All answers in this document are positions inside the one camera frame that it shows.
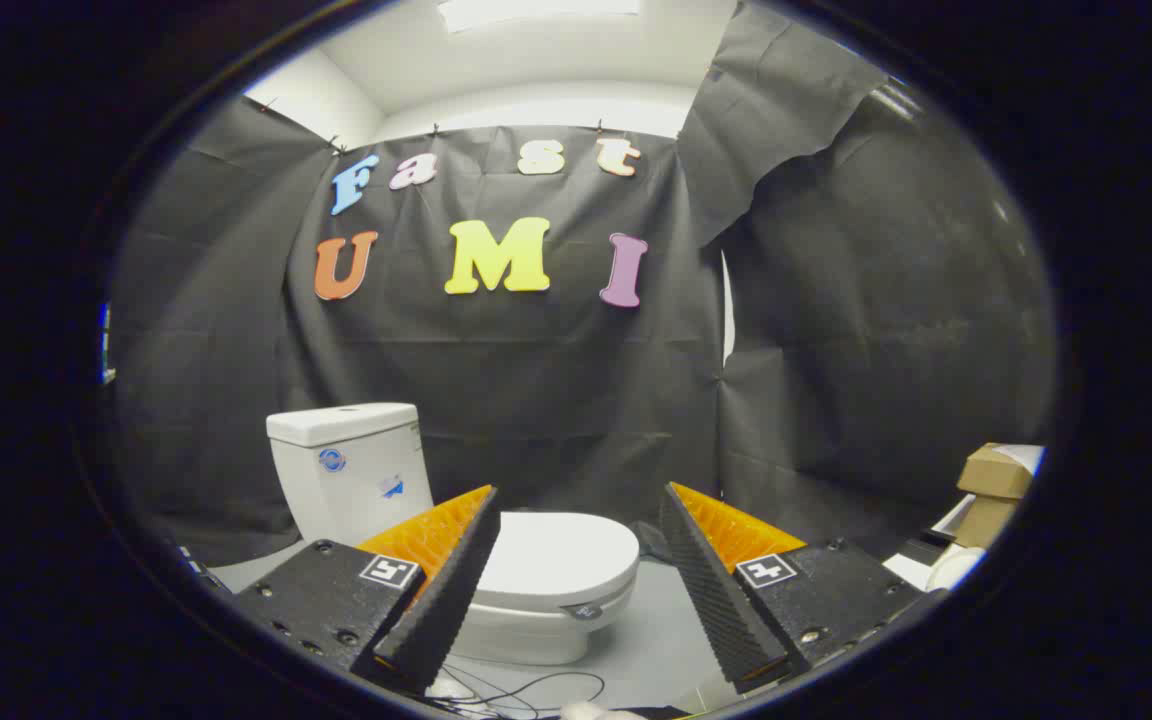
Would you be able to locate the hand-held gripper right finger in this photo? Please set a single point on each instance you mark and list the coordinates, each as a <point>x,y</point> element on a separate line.
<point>711,590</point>

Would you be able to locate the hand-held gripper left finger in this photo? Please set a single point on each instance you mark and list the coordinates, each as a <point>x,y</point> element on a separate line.
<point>441,600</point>

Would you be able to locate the white toilet lid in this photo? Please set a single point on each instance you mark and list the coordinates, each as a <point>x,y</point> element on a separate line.
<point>556,555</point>

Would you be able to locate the white toilet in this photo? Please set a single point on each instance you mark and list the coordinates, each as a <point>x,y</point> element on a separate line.
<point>356,500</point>

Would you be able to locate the white toilet tank cover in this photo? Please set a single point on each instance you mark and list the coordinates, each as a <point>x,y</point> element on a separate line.
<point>341,422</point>

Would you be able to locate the black backdrop cloth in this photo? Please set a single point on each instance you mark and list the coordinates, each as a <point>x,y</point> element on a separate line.
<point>536,380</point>

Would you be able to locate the brown cardboard box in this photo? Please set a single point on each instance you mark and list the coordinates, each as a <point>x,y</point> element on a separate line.
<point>994,472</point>
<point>981,520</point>

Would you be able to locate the ceiling light panel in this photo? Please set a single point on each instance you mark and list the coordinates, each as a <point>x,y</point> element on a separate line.
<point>536,12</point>

